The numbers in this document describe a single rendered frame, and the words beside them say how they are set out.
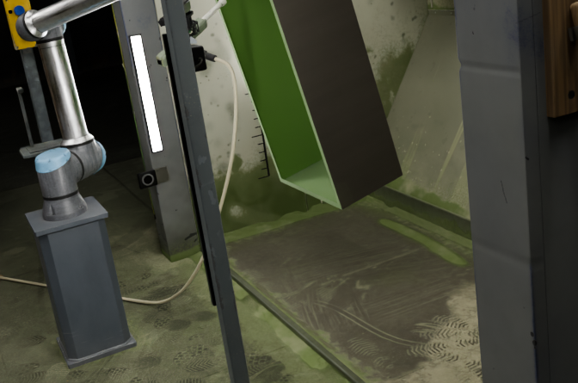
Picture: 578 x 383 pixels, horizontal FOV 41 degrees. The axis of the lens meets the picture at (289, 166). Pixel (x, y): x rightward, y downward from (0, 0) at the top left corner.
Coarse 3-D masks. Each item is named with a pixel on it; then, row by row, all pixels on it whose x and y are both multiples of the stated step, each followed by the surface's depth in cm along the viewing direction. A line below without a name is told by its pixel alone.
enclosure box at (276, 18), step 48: (240, 0) 362; (288, 0) 308; (336, 0) 318; (240, 48) 367; (288, 48) 312; (336, 48) 323; (288, 96) 384; (336, 96) 327; (288, 144) 390; (336, 144) 332; (384, 144) 344; (336, 192) 337
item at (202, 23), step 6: (222, 0) 337; (216, 6) 335; (222, 6) 338; (210, 12) 332; (198, 18) 327; (204, 18) 329; (198, 24) 324; (204, 24) 326; (192, 36) 321; (162, 54) 310; (210, 54) 310; (162, 60) 309; (210, 60) 311
